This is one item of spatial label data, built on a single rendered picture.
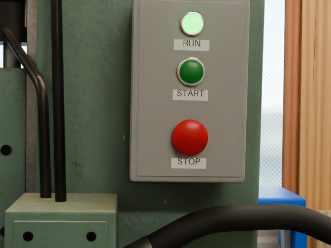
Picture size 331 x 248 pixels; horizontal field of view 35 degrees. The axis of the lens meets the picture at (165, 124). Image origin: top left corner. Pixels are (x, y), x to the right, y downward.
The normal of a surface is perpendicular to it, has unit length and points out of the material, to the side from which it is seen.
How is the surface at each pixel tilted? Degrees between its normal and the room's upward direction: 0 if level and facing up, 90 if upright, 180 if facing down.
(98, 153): 90
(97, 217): 90
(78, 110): 90
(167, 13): 90
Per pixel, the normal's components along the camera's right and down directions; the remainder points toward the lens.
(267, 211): 0.09, -0.57
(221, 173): 0.07, 0.05
